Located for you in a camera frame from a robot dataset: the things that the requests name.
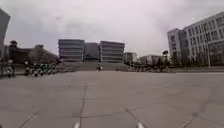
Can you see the low brown building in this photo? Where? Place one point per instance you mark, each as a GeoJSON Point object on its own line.
{"type": "Point", "coordinates": [31, 55]}

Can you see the small grey building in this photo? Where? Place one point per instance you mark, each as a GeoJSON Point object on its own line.
{"type": "Point", "coordinates": [130, 57]}

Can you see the wide stone steps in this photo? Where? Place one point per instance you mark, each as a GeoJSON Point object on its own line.
{"type": "Point", "coordinates": [96, 66]}

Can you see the pale multi-storey building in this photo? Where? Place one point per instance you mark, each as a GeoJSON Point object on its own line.
{"type": "Point", "coordinates": [200, 40]}

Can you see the grey striped central building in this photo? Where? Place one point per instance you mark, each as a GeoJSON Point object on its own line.
{"type": "Point", "coordinates": [91, 50]}

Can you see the robot's own part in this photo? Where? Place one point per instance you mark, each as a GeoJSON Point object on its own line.
{"type": "Point", "coordinates": [140, 125]}
{"type": "Point", "coordinates": [77, 125]}

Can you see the low pale building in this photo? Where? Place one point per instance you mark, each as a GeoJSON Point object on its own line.
{"type": "Point", "coordinates": [151, 59]}

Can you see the tall grey building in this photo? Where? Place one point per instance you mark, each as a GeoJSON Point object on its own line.
{"type": "Point", "coordinates": [3, 33]}

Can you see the row of parked bicycles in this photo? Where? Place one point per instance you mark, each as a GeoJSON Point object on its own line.
{"type": "Point", "coordinates": [150, 69]}
{"type": "Point", "coordinates": [36, 69]}

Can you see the group of people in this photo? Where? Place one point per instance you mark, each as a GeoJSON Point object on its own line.
{"type": "Point", "coordinates": [99, 67]}

